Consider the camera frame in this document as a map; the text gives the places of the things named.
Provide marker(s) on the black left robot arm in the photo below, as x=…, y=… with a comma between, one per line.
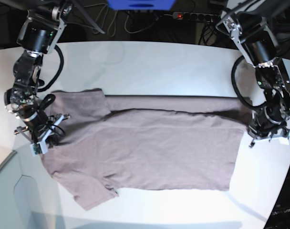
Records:
x=247, y=26

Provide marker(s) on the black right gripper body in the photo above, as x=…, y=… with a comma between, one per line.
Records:
x=29, y=110

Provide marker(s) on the black power strip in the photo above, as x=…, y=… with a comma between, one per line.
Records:
x=198, y=17

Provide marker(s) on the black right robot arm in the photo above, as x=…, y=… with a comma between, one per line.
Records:
x=38, y=36

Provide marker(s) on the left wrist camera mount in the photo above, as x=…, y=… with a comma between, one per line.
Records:
x=283, y=137

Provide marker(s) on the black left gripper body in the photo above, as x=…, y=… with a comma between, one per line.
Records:
x=269, y=122

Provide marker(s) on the grey table side panel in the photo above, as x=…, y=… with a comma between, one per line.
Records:
x=15, y=207

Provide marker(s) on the mauve grey t-shirt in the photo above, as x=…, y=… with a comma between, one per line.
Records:
x=149, y=143

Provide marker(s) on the blue plastic box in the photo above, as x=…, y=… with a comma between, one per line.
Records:
x=141, y=4

